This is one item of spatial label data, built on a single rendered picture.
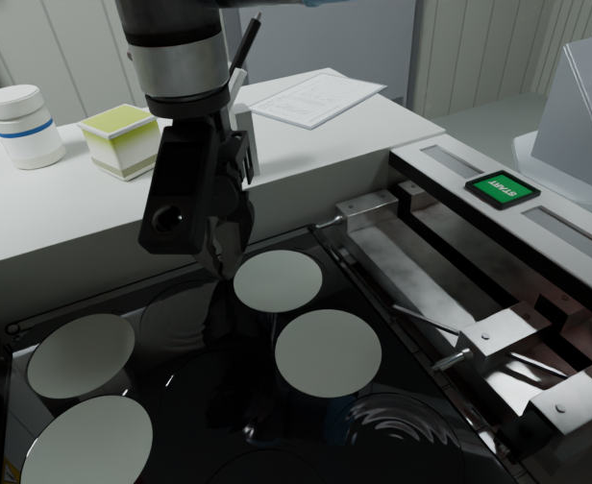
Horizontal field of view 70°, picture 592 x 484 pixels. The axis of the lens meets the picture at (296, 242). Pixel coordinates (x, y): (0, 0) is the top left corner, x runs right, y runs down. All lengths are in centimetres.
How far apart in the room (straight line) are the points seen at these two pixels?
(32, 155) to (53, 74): 154
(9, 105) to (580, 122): 85
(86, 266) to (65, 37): 171
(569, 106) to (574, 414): 58
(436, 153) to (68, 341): 49
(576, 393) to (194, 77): 39
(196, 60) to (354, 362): 29
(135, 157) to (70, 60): 163
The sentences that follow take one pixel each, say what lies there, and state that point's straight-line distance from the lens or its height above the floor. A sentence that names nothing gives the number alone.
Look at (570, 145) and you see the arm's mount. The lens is 89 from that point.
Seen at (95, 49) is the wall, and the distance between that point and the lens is 220.
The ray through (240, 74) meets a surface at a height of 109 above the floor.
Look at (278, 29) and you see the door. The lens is 232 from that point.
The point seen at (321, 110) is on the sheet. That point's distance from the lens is 71.
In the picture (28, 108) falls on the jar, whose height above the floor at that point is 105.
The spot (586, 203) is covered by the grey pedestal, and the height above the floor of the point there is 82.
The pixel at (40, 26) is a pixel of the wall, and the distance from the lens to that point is 218.
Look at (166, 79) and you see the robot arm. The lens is 36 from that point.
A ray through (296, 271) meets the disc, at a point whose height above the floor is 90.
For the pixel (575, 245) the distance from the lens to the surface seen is 49.
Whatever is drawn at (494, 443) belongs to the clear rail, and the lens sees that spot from 39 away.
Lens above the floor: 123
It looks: 39 degrees down
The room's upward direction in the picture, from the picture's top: 5 degrees counter-clockwise
